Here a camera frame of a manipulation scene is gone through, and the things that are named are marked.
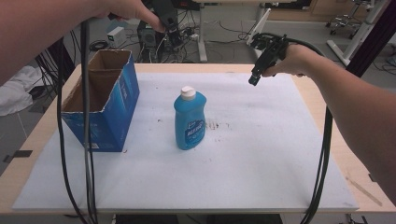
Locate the white table leg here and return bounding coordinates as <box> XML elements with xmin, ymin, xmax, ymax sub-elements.
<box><xmin>195</xmin><ymin>0</ymin><xmax>209</xmax><ymax>63</ymax></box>

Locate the white foam mat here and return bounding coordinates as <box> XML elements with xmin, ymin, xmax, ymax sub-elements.
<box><xmin>11</xmin><ymin>72</ymin><xmax>360</xmax><ymax>214</ymax></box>

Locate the person's right hand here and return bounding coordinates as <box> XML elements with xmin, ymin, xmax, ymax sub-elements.
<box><xmin>262</xmin><ymin>43</ymin><xmax>316</xmax><ymax>78</ymax></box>

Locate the small white device box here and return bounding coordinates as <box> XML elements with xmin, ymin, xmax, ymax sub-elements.
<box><xmin>106</xmin><ymin>25</ymin><xmax>128</xmax><ymax>49</ymax></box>

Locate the thin black cable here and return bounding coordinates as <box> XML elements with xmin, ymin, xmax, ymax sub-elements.
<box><xmin>56</xmin><ymin>38</ymin><xmax>92</xmax><ymax>224</ymax></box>

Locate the blue cardboard box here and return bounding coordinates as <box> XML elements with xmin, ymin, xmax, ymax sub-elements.
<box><xmin>61</xmin><ymin>49</ymin><xmax>141</xmax><ymax>153</ymax></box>

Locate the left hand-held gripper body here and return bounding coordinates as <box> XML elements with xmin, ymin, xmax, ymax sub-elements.
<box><xmin>151</xmin><ymin>0</ymin><xmax>179</xmax><ymax>32</ymax></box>

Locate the white cloth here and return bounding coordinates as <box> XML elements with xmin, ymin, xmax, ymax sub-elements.
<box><xmin>0</xmin><ymin>64</ymin><xmax>43</xmax><ymax>118</ymax></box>

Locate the office chair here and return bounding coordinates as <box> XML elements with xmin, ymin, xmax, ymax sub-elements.
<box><xmin>324</xmin><ymin>0</ymin><xmax>375</xmax><ymax>40</ymax></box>

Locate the person's left hand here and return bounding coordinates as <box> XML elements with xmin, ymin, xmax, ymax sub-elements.
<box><xmin>92</xmin><ymin>0</ymin><xmax>166</xmax><ymax>34</ymax></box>

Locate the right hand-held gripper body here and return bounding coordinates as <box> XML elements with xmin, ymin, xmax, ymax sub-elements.
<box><xmin>249</xmin><ymin>32</ymin><xmax>291</xmax><ymax>77</ymax></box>

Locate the grey cable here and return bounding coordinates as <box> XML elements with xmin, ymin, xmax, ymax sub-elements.
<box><xmin>79</xmin><ymin>19</ymin><xmax>96</xmax><ymax>224</ymax></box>

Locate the white desk frame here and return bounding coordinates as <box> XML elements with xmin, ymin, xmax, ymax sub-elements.
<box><xmin>326</xmin><ymin>0</ymin><xmax>391</xmax><ymax>67</ymax></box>

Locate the black computer tower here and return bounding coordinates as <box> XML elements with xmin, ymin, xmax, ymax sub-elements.
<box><xmin>136</xmin><ymin>21</ymin><xmax>158</xmax><ymax>52</ymax></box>

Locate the thick black cable bundle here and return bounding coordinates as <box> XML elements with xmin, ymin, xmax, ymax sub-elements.
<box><xmin>258</xmin><ymin>32</ymin><xmax>334</xmax><ymax>224</ymax></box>

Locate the blue bottle with white cap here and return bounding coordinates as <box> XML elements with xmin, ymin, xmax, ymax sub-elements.
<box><xmin>173</xmin><ymin>85</ymin><xmax>208</xmax><ymax>151</ymax></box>

